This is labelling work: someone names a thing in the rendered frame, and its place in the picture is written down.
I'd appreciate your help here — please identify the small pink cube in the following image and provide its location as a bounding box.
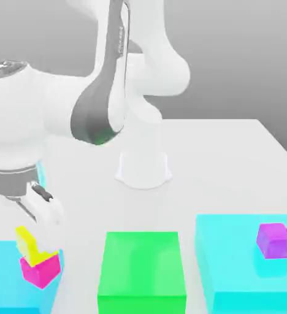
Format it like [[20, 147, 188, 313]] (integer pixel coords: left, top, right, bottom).
[[20, 254, 62, 290]]

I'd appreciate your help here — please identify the small purple cube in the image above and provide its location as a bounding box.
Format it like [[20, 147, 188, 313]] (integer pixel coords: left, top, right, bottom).
[[256, 222, 287, 260]]

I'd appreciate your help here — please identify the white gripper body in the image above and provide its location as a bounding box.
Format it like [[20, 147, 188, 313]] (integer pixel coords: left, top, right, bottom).
[[10, 197, 64, 254]]

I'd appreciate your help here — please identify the large cyan box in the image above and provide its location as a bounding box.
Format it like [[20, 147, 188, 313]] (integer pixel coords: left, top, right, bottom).
[[0, 240, 65, 314], [194, 213, 287, 314]]

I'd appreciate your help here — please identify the large green box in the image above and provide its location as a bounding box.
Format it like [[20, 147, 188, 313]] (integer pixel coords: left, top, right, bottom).
[[97, 231, 186, 314]]

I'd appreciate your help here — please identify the small yellow cube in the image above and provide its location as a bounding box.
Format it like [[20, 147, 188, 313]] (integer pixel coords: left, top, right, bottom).
[[15, 225, 60, 267]]

